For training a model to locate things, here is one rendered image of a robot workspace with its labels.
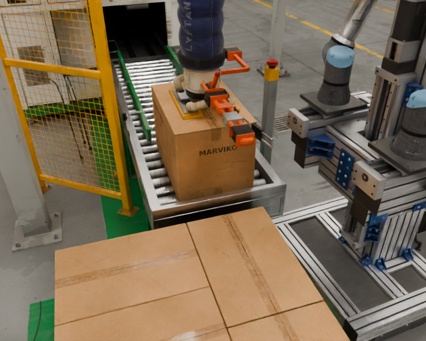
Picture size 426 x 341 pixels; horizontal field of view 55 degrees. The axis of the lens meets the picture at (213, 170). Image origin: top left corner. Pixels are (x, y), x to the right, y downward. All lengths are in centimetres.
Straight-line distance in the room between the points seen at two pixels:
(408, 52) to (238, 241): 103
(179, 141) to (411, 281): 136
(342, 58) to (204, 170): 80
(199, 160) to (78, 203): 137
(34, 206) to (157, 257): 116
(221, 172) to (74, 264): 80
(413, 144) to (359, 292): 89
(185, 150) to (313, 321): 90
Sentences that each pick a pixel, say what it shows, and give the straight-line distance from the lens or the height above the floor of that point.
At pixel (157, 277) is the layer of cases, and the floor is 54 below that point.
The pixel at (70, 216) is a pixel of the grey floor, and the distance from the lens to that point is 301.
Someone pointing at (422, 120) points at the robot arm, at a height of 119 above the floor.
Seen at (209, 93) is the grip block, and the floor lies 110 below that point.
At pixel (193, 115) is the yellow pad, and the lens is 197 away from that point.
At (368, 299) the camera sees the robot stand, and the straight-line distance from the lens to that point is 221.
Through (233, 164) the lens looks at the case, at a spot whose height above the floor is 73.
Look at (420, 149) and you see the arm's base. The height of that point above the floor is 108.
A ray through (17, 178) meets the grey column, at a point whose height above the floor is 47.
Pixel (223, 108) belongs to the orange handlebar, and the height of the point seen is 109.
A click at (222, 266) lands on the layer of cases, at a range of 177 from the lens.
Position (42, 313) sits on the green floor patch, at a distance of 248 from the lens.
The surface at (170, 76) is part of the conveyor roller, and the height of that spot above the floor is 55.
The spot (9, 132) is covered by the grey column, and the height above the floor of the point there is 77.
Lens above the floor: 185
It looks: 34 degrees down
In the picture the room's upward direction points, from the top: 1 degrees counter-clockwise
